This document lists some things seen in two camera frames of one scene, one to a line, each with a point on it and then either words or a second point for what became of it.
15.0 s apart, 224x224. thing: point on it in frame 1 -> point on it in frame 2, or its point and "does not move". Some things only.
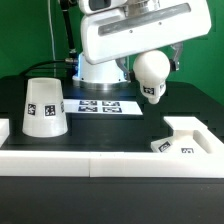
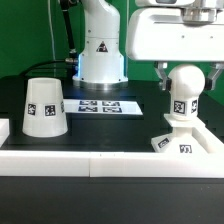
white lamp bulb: [152, 68] -> [186, 82]
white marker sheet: [102, 106] does not move
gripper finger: [177, 56] -> [216, 68]
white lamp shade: [44, 113] does not move
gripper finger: [123, 64] -> [160, 68]
